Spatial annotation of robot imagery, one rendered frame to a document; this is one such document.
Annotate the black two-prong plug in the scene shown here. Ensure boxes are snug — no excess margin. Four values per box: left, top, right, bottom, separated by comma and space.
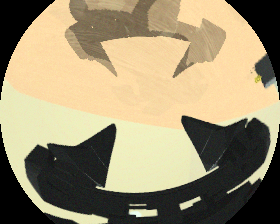
254, 53, 276, 89

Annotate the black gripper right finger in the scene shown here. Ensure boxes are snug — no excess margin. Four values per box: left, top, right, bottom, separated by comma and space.
180, 116, 247, 173

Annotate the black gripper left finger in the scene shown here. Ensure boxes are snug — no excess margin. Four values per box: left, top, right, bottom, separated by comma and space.
46, 123, 116, 188

